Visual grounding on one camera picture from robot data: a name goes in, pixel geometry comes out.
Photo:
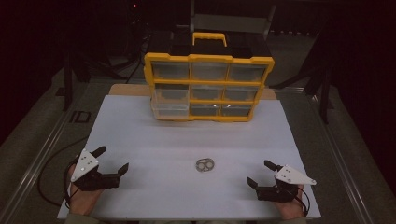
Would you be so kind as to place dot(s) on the aluminium rail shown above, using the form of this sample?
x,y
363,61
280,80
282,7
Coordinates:
x,y
339,155
40,155

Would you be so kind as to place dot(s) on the person's right hand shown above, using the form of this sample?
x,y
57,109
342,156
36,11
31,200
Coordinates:
x,y
290,208

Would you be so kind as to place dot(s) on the black floor bracket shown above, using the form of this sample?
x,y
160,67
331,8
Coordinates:
x,y
80,117

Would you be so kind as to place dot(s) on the yellow black drawer organizer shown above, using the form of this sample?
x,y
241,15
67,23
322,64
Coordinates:
x,y
207,81

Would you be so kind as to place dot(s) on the small metal carabiner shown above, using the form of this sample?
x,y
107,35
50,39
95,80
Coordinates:
x,y
205,165

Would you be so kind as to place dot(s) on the person's left hand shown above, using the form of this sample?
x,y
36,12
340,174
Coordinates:
x,y
82,200

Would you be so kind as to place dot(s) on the clear plastic drawer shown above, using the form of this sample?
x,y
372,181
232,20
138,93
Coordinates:
x,y
170,104

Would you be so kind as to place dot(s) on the white table board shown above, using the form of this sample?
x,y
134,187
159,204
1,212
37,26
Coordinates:
x,y
193,140

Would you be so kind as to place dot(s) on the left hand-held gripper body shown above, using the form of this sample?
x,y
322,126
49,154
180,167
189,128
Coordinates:
x,y
84,163

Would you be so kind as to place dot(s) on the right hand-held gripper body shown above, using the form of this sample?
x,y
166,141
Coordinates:
x,y
291,175

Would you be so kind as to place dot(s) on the black metal stand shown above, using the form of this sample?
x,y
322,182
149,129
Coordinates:
x,y
67,84
323,90

